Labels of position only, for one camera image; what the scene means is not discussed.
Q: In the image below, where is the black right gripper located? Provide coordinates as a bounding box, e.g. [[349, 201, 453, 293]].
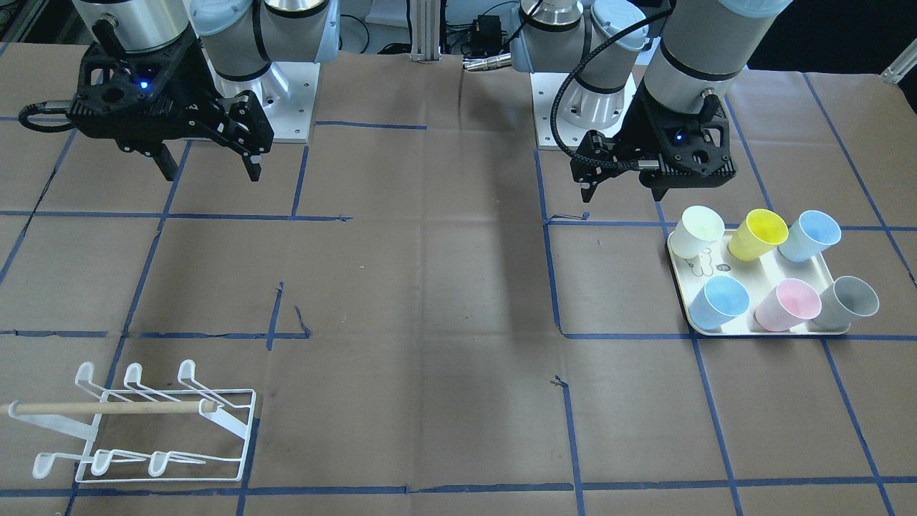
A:
[[67, 29, 274, 182]]

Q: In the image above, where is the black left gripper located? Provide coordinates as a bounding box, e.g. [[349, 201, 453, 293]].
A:
[[570, 85, 736, 203]]

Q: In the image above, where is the white plastic cup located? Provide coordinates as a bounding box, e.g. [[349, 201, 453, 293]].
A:
[[668, 205, 725, 260]]

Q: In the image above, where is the light blue plastic cup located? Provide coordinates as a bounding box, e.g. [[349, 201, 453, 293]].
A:
[[777, 210, 842, 262], [688, 277, 750, 330]]

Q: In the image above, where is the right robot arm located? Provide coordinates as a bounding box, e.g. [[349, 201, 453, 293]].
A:
[[65, 1, 340, 181]]

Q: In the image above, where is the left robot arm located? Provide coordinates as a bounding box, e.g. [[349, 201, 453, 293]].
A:
[[508, 1, 788, 203]]

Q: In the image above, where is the yellow plastic cup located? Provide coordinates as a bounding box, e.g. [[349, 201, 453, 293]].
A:
[[727, 209, 789, 262]]

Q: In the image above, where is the pink plastic cup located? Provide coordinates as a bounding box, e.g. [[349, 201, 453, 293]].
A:
[[754, 278, 822, 331]]

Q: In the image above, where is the grey plastic cup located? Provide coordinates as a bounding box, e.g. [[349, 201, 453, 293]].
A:
[[812, 277, 880, 330]]

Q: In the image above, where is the cream plastic tray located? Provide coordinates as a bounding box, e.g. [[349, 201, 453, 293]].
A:
[[667, 229, 835, 338]]

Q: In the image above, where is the small black electronics box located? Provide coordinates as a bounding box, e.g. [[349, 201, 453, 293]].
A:
[[461, 14, 504, 58]]

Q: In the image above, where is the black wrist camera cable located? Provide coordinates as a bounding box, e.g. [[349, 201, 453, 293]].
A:
[[555, 0, 678, 173]]

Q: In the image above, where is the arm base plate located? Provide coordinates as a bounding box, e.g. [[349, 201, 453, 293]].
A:
[[213, 62, 320, 143], [530, 72, 636, 150]]

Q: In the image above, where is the aluminium frame post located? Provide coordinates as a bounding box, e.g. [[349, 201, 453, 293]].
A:
[[407, 0, 444, 62]]

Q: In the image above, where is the white wire cup rack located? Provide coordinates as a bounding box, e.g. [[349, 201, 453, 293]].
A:
[[2, 359, 256, 484]]

